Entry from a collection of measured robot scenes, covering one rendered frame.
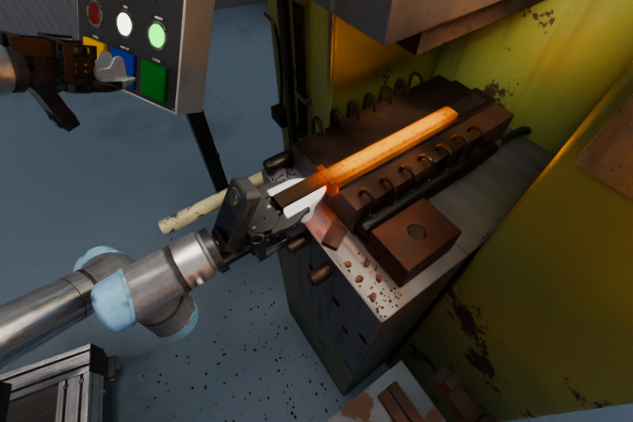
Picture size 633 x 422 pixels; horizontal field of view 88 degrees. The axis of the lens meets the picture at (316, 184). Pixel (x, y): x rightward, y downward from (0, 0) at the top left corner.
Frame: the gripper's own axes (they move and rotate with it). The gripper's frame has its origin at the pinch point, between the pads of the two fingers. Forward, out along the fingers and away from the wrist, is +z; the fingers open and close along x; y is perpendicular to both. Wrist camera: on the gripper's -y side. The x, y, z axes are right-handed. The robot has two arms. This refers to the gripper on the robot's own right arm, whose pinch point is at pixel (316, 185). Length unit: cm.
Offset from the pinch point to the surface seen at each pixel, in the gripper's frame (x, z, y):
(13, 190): -157, -93, 100
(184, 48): -39.8, -5.5, -7.9
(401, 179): 7.0, 13.2, 0.8
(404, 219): 12.9, 8.5, 2.0
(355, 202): 6.3, 3.5, 0.9
